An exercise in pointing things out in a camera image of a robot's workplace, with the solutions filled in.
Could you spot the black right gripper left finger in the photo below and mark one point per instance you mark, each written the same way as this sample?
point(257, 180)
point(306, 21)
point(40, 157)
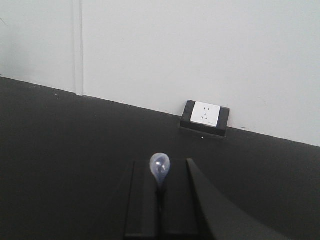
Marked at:
point(142, 220)

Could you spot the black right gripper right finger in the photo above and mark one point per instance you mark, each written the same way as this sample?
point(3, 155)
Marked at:
point(220, 219)

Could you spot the black outlet mounting box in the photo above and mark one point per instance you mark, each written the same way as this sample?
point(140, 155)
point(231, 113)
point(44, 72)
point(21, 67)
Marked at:
point(220, 130)

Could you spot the white wall power outlet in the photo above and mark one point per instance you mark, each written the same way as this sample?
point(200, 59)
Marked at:
point(205, 114)

